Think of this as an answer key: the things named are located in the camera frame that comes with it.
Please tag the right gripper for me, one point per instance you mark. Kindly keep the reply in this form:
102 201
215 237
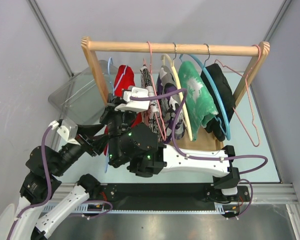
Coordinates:
109 111

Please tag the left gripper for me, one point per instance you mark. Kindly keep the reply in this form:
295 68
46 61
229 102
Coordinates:
91 129

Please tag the light blue wire hanger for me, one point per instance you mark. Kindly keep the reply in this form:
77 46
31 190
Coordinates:
110 72

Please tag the black white print trousers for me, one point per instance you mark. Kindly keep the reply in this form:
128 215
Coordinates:
152 117

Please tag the red trousers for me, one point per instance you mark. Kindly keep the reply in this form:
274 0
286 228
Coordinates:
123 80

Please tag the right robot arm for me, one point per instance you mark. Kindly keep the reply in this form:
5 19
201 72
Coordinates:
154 158

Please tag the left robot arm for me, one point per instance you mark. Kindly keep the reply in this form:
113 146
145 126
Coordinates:
45 165

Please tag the purple camouflage trousers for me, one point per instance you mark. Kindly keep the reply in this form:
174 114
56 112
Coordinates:
169 105

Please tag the cream wooden hanger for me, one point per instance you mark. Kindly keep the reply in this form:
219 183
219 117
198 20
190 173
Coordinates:
165 57

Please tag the green tie-dye trousers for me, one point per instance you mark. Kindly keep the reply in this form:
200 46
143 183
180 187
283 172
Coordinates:
199 102

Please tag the blue plastic hanger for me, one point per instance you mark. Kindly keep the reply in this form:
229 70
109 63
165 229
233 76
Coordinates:
215 87

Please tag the clear plastic bin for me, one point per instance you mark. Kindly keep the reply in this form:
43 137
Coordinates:
79 99

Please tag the wooden clothes rack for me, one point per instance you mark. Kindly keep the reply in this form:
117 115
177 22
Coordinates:
257 53

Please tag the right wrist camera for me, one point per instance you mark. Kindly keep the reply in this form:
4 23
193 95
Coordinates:
132 102

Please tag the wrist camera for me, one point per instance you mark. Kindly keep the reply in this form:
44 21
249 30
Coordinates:
132 102
66 129

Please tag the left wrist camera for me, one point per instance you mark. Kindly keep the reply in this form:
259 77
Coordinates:
66 129

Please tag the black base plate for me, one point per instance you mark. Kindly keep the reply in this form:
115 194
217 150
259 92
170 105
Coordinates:
169 196

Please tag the aluminium rail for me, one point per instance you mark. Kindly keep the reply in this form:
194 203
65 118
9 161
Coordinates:
260 194

